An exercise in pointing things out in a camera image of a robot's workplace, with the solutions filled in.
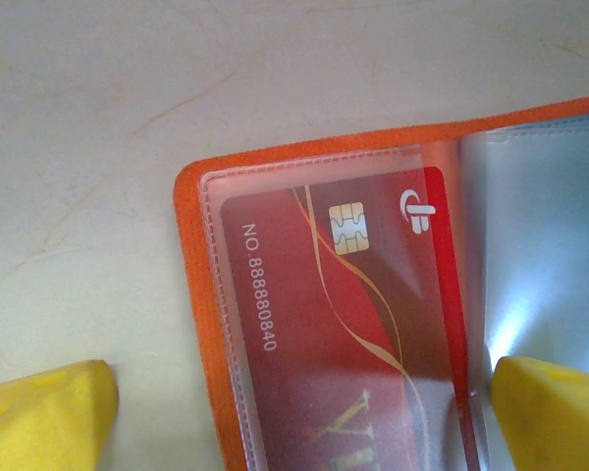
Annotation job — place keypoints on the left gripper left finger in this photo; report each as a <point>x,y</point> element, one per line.
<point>39,427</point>

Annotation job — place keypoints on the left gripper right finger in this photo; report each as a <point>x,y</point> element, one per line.
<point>559,427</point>

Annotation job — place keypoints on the red VIP card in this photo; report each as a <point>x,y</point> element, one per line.
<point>324,319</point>

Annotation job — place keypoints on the orange card holder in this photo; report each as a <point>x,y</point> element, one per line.
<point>194,275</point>

